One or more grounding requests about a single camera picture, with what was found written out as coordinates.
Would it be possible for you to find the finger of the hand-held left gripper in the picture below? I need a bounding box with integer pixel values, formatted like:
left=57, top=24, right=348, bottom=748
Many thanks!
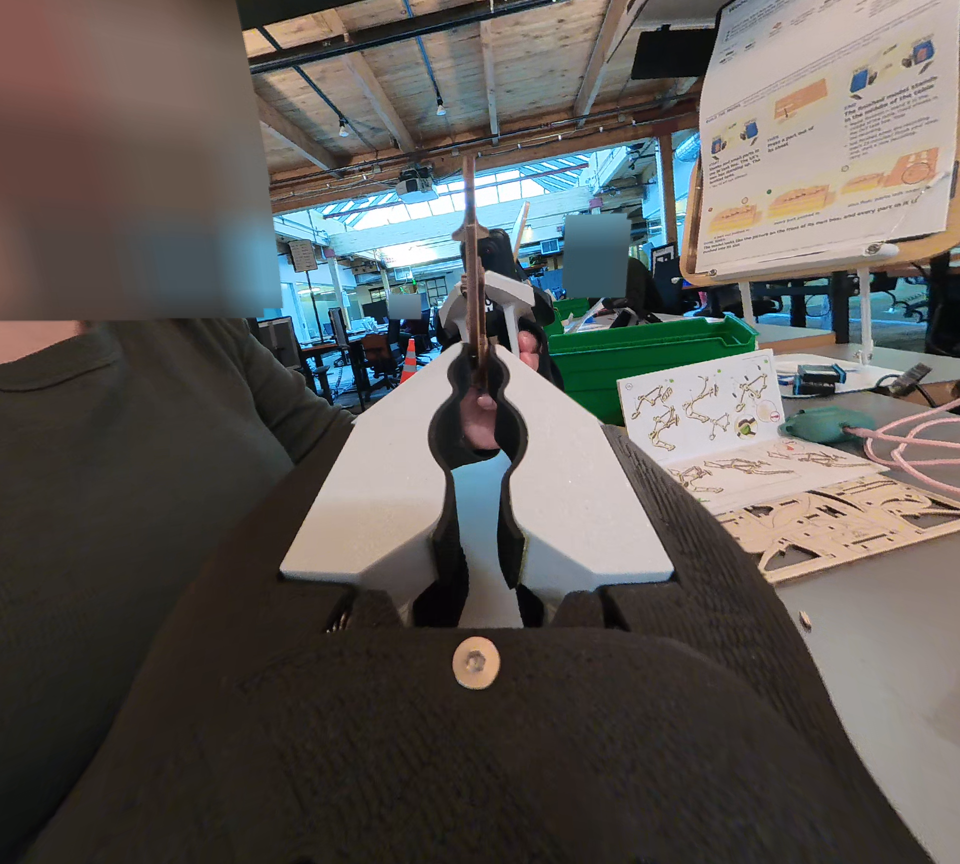
left=480, top=270, right=537, bottom=355
left=437, top=282, right=472, bottom=351

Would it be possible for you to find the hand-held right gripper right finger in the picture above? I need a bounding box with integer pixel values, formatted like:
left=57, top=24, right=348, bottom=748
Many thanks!
left=487, top=345, right=675, bottom=606

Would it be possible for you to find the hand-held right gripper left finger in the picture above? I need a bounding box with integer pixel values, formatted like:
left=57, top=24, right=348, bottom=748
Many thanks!
left=279, top=342, right=470, bottom=629

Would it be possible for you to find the long wooden model part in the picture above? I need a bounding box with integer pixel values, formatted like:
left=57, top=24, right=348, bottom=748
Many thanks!
left=461, top=155, right=489, bottom=400

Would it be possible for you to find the person's left forearm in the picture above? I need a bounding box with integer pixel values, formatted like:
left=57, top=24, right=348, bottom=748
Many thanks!
left=247, top=320, right=360, bottom=464

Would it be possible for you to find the wooden parts sheet round cutout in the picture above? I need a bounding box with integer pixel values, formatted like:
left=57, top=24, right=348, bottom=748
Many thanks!
left=716, top=474, right=960, bottom=584

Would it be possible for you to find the person's left hand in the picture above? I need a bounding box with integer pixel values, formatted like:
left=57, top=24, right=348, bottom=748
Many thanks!
left=459, top=327, right=543, bottom=451

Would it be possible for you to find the small green plastic bin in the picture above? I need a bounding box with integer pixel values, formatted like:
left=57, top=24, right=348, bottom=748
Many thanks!
left=541, top=297, right=594, bottom=336

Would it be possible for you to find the ceiling projector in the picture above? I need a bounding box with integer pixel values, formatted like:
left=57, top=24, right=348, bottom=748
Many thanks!
left=393, top=166, right=440, bottom=205

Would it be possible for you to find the large green plastic bin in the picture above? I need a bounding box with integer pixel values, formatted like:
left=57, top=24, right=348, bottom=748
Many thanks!
left=546, top=312, right=760, bottom=426

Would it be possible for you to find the white assembly instruction booklet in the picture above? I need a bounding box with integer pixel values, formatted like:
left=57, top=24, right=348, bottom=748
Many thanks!
left=617, top=350, right=890, bottom=505

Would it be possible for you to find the teal green rounded object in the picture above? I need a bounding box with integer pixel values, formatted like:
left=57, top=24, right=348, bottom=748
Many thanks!
left=778, top=406, right=871, bottom=447

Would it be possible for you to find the person's dark green torso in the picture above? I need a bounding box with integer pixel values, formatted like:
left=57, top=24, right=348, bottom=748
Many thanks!
left=0, top=318, right=301, bottom=864

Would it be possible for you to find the blue and black small device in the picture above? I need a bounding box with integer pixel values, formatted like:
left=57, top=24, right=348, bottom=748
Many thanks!
left=795, top=363, right=849, bottom=396

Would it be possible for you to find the white clipboard stand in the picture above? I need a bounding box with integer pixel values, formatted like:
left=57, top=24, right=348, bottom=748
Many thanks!
left=738, top=245, right=901, bottom=366

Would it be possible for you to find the printed instruction sheet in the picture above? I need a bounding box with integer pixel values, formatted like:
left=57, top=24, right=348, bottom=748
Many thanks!
left=693, top=0, right=960, bottom=276

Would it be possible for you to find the pink cable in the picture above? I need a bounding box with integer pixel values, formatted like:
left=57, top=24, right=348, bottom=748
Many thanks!
left=843, top=395, right=960, bottom=486

